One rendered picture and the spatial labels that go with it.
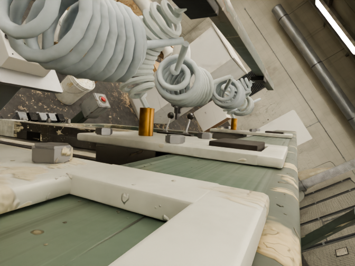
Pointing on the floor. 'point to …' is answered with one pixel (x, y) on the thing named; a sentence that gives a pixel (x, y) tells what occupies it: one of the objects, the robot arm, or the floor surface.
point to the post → (78, 118)
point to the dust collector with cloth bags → (307, 178)
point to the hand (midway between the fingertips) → (177, 113)
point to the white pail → (74, 89)
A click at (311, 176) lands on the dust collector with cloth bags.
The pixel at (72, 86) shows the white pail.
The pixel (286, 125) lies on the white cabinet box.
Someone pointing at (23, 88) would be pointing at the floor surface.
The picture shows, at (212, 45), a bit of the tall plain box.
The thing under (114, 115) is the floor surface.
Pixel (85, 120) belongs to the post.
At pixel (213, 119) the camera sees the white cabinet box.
